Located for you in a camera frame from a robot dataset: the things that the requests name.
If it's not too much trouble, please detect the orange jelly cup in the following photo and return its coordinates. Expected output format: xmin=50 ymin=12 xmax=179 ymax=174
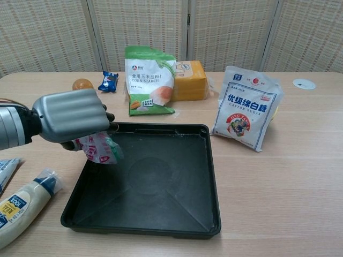
xmin=72 ymin=78 xmax=94 ymax=90

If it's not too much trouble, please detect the small pink white bag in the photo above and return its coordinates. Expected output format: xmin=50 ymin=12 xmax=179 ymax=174
xmin=76 ymin=131 xmax=124 ymax=164

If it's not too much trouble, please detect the woven folding screen panel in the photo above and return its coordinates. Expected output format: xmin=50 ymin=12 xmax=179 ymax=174
xmin=87 ymin=0 xmax=190 ymax=72
xmin=0 ymin=0 xmax=104 ymax=79
xmin=186 ymin=0 xmax=279 ymax=72
xmin=258 ymin=0 xmax=343 ymax=73

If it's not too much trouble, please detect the orange wrapped cheese block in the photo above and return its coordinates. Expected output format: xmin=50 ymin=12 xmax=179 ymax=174
xmin=171 ymin=60 xmax=217 ymax=102

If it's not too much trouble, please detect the blue cookie packet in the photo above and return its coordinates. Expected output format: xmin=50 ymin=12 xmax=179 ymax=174
xmin=98 ymin=71 xmax=120 ymax=94

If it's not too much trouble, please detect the white blue castor sugar bag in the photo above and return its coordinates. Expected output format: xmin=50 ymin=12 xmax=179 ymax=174
xmin=210 ymin=65 xmax=285 ymax=153

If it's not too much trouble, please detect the black square plastic tray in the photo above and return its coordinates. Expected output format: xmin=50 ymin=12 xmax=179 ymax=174
xmin=60 ymin=122 xmax=222 ymax=239

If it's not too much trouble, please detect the mayonnaise squeeze bottle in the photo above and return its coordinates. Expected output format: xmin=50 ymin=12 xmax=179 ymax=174
xmin=0 ymin=168 xmax=64 ymax=251

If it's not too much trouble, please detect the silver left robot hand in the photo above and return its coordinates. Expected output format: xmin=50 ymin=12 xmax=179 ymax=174
xmin=32 ymin=88 xmax=118 ymax=152

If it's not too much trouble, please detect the green white corn starch bag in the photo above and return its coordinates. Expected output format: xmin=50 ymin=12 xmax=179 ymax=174
xmin=124 ymin=45 xmax=177 ymax=116

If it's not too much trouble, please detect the blue white squeeze pouch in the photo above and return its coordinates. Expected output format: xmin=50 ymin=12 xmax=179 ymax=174
xmin=0 ymin=157 xmax=24 ymax=196

